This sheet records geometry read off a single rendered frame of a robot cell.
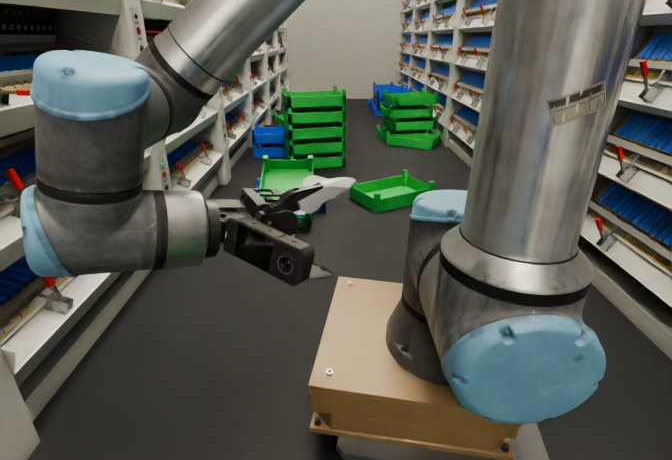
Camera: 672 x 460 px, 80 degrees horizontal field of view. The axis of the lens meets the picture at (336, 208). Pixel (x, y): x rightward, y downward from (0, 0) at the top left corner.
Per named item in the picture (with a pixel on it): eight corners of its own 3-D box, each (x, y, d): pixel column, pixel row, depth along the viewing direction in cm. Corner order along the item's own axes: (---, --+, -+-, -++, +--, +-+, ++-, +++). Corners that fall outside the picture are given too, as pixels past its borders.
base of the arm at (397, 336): (489, 318, 76) (499, 273, 73) (507, 397, 59) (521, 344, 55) (390, 303, 80) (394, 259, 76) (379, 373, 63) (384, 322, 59)
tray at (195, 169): (220, 162, 185) (228, 135, 180) (172, 217, 129) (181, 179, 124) (177, 147, 182) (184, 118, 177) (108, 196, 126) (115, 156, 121)
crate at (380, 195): (404, 185, 188) (405, 169, 185) (433, 199, 172) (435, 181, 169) (349, 196, 175) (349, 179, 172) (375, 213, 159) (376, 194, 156)
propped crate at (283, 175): (311, 227, 147) (310, 213, 141) (256, 227, 147) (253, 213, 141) (314, 169, 166) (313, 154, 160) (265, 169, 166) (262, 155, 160)
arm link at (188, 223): (171, 208, 41) (164, 289, 44) (218, 208, 44) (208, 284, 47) (157, 179, 48) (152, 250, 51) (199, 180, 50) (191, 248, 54)
